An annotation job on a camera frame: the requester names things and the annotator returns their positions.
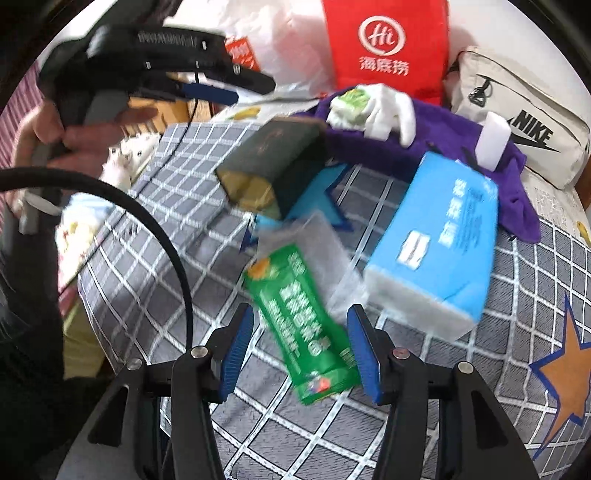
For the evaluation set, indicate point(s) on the green flower print packet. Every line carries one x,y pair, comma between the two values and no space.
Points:
304,332

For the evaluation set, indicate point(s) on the beige waist bag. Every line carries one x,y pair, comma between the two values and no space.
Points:
531,106

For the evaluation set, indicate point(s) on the wooden nightstand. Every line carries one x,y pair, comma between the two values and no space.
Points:
175,113

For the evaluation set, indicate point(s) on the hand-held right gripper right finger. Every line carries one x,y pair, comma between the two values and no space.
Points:
364,355

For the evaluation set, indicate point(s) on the white plastic shopping bag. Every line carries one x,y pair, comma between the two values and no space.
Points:
281,46

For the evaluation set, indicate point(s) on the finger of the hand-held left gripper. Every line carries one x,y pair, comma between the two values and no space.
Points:
244,81
207,94

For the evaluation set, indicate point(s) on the purple towel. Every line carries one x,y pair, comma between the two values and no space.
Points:
360,147

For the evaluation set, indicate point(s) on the light green tissue pack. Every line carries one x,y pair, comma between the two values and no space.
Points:
351,108

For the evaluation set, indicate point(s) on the white glove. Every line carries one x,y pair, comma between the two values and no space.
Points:
392,110

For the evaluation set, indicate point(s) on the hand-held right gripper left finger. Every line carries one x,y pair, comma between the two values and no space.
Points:
235,355

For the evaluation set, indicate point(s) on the blue tissue pack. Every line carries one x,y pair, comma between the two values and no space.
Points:
438,240

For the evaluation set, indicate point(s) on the white foam block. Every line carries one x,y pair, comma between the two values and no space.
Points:
494,141

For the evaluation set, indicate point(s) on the grey checkered blanket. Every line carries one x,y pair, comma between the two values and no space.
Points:
184,258

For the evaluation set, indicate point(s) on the dark green tin box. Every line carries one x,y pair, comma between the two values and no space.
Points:
272,152

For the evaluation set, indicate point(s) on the floral quilt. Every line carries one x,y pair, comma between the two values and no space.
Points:
92,221

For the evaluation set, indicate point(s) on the red paper bag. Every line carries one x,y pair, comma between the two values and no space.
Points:
388,46

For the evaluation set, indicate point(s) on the person's left hand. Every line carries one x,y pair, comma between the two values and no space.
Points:
83,138

